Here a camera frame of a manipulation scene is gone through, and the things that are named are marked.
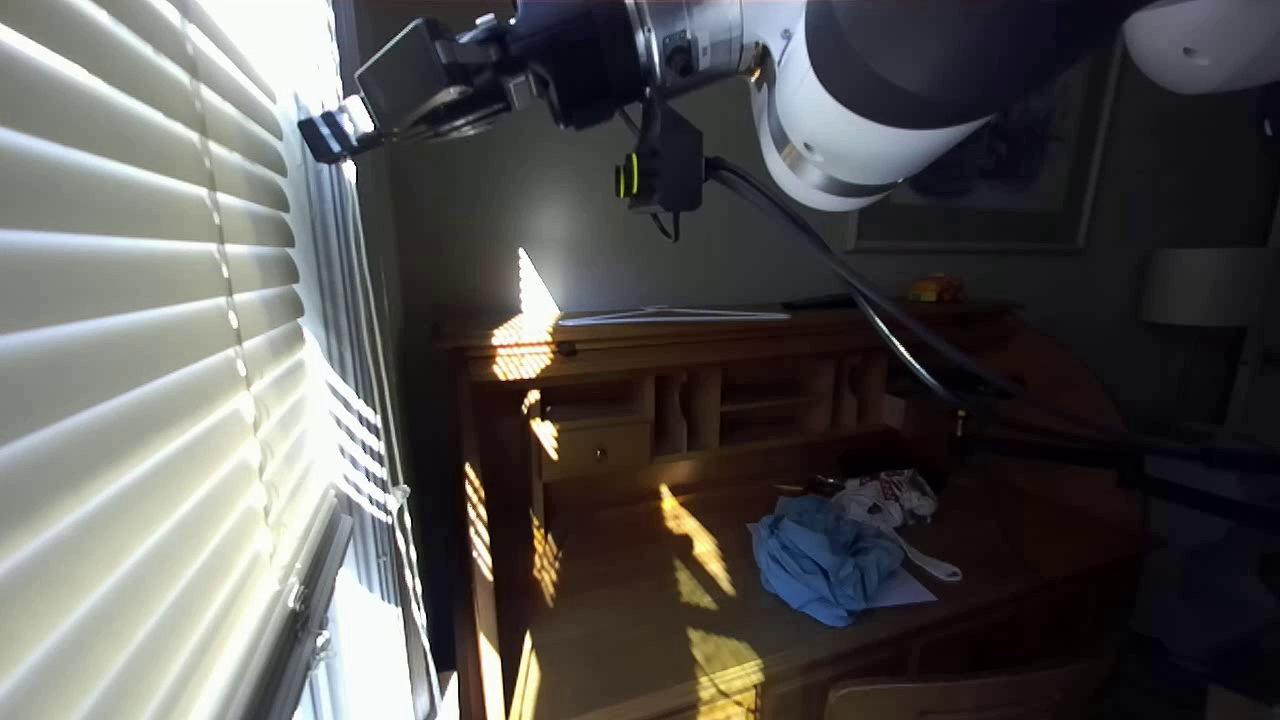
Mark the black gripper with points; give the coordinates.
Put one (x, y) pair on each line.
(570, 52)

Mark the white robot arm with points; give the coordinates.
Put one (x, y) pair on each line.
(848, 96)

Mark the white window blinds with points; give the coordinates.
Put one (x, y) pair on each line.
(186, 382)

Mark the wooden roll-top desk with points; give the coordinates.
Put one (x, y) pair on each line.
(617, 464)

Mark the light blue cloth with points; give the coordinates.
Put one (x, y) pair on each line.
(818, 562)

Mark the white patterned cloth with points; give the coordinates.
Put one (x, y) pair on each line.
(896, 502)

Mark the wooden chair back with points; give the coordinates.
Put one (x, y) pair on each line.
(1060, 689)

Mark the white table lamp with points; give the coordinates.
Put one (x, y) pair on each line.
(1212, 289)

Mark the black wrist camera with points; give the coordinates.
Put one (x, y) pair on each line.
(663, 174)

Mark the white window frame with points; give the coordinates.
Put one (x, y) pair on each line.
(349, 647)

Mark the framed wall picture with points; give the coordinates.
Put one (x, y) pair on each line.
(1017, 186)

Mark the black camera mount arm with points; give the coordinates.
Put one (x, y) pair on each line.
(992, 413)

